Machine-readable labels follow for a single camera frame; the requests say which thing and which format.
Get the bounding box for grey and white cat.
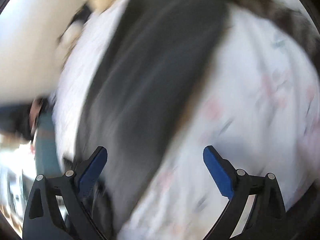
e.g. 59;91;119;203
231;0;319;68

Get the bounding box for teal bed frame side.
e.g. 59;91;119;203
35;109;62;178

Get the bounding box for white floral bed sheet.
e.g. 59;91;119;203
52;0;320;240

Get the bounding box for dark grey pants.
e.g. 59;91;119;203
75;0;227;237

